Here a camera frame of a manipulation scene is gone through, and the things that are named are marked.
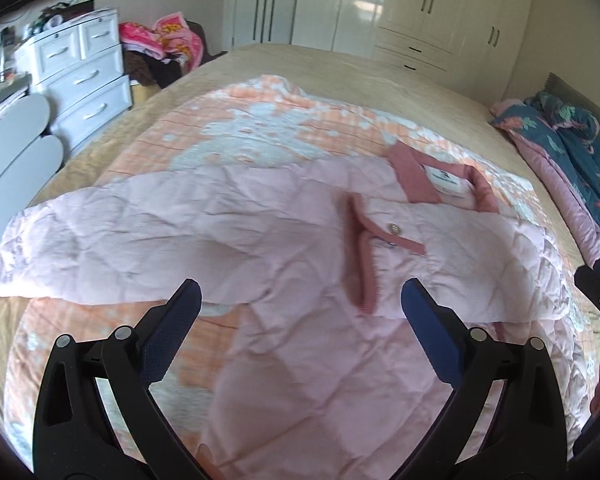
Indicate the pile of small household things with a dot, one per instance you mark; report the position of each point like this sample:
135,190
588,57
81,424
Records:
55,17

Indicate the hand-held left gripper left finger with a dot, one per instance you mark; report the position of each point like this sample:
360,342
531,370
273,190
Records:
176,321

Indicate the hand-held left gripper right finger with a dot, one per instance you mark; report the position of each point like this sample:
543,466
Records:
432,327

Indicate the white drawer chest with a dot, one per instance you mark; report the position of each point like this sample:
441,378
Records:
82,80

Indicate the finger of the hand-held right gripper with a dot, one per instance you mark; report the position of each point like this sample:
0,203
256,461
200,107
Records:
596,285

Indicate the bed with beige cover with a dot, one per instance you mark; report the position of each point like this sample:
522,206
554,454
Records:
360,67

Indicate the white wardrobe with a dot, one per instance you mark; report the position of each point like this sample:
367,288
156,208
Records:
430,5

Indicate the orange and white blanket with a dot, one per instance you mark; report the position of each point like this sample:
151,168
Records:
260,115

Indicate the cluttered desk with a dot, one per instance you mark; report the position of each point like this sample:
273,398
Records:
2,87

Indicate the teal floral quilt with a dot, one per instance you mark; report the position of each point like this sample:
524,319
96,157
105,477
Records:
570,130

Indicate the pink floral cloth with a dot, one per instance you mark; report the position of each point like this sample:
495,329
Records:
172,35

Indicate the pile of dark clothes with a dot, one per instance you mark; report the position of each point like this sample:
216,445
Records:
155,72

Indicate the grey headboard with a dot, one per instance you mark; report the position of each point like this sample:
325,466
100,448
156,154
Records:
580,92

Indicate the white door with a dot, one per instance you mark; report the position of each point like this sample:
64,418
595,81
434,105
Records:
260,7

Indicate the pink quilted jacket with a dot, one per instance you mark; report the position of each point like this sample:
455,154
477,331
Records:
280,240

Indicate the white oval board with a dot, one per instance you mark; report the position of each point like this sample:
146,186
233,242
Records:
15,185
15,130

